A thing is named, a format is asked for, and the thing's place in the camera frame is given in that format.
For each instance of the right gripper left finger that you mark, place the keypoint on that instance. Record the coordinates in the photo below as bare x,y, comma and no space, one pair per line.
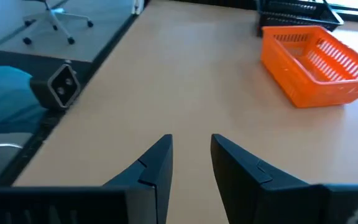
73,205

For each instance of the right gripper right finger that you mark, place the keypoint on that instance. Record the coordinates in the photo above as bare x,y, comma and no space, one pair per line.
275,199

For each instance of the black plastic basket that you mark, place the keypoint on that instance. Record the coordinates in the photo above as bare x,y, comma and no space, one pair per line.
291,2
291,10
278,23

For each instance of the orange plastic basket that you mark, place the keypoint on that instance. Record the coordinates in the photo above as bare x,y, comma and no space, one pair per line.
291,71

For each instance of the office chair wheeled base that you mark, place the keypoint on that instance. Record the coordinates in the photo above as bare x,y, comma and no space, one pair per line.
57,21

